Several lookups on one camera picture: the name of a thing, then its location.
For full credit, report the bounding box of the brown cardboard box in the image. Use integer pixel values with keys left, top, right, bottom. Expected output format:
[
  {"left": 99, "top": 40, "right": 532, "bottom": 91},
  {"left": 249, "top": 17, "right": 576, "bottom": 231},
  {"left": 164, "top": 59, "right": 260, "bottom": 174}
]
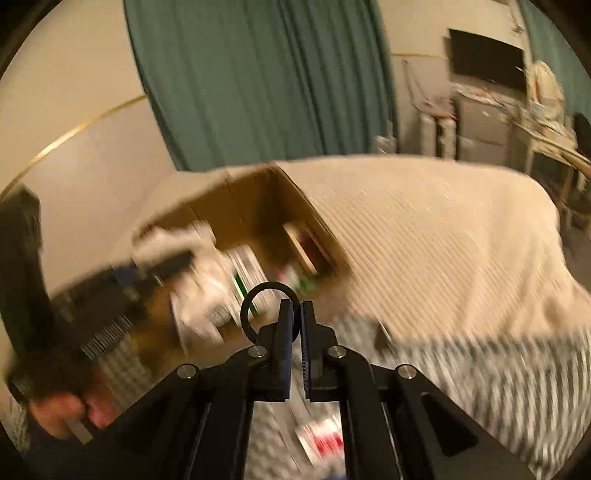
[{"left": 131, "top": 164, "right": 356, "bottom": 352}]

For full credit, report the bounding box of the black ring hair tie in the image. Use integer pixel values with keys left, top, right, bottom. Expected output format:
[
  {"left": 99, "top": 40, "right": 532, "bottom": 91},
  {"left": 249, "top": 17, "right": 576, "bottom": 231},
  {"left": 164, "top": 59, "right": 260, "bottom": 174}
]
[{"left": 240, "top": 281, "right": 296, "bottom": 344}]

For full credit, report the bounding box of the narrow teal curtain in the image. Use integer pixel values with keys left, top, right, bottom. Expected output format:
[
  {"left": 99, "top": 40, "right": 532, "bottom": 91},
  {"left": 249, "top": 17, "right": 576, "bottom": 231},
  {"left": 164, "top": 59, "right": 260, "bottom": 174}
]
[{"left": 517, "top": 0, "right": 585, "bottom": 112}]

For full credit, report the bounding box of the green white medicine box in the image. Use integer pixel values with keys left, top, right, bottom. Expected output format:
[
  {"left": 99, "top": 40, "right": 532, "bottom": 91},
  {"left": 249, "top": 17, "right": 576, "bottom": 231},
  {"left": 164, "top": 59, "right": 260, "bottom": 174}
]
[{"left": 228, "top": 244, "right": 273, "bottom": 317}]

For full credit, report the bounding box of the black television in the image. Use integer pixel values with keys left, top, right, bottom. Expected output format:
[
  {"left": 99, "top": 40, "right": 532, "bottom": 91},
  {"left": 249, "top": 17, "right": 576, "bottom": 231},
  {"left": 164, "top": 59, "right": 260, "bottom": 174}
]
[{"left": 447, "top": 28, "right": 527, "bottom": 90}]

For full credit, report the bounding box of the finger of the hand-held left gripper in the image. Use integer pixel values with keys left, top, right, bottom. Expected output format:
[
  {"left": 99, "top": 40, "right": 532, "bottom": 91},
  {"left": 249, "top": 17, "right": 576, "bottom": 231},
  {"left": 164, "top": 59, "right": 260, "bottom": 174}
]
[{"left": 106, "top": 248, "right": 195, "bottom": 297}]

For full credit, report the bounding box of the wide teal curtain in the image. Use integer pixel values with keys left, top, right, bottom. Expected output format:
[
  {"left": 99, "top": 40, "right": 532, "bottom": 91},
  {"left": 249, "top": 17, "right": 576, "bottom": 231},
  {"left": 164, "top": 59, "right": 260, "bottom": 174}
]
[{"left": 122, "top": 0, "right": 398, "bottom": 172}]

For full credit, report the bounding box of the white tissue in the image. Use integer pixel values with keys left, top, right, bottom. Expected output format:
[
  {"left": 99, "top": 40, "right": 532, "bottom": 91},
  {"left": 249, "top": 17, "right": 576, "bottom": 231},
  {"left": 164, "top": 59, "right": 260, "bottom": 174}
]
[{"left": 133, "top": 220, "right": 218, "bottom": 271}]

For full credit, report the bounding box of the wooden chair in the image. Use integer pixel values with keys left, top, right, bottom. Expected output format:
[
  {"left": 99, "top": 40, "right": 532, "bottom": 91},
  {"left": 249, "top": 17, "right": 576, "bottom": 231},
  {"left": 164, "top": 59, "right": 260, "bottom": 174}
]
[{"left": 531, "top": 113, "right": 591, "bottom": 232}]

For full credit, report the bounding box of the checked blanket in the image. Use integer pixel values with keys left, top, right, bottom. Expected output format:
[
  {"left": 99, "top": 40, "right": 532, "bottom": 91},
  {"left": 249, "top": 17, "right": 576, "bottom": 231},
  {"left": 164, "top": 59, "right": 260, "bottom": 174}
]
[{"left": 83, "top": 318, "right": 591, "bottom": 480}]

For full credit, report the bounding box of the person's left hand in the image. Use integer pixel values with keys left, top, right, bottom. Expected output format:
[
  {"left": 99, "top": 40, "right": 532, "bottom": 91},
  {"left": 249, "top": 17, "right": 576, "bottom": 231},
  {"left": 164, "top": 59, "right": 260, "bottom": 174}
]
[{"left": 27, "top": 381, "right": 121, "bottom": 440}]

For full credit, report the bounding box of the white ribbed blanket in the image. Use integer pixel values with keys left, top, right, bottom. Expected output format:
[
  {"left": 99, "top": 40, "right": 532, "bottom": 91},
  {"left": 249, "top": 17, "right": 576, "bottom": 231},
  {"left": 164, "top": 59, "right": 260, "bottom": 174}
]
[{"left": 272, "top": 154, "right": 591, "bottom": 361}]

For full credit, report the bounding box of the brown box with gold edge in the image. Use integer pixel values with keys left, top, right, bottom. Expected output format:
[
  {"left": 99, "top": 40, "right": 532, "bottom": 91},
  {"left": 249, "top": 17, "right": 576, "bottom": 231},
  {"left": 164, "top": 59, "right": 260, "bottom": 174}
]
[{"left": 281, "top": 220, "right": 334, "bottom": 278}]

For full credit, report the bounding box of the white dressing table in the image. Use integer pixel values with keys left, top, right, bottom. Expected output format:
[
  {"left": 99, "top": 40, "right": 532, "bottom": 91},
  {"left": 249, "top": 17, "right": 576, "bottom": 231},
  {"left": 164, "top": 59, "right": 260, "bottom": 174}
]
[{"left": 455, "top": 83, "right": 578, "bottom": 162}]

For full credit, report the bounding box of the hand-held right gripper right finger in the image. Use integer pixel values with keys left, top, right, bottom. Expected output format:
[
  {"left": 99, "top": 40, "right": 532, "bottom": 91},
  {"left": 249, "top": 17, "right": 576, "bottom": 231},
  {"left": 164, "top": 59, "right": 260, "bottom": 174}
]
[{"left": 300, "top": 300, "right": 539, "bottom": 480}]

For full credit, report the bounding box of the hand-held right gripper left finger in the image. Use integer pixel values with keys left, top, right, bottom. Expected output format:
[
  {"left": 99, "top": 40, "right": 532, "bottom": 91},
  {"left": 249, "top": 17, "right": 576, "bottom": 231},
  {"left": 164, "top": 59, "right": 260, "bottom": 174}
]
[{"left": 85, "top": 299, "right": 296, "bottom": 480}]

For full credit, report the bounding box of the red white packet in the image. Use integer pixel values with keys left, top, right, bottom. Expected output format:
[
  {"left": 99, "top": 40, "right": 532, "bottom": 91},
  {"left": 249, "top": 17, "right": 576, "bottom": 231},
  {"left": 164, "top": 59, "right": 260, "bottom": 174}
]
[{"left": 295, "top": 414, "right": 345, "bottom": 463}]

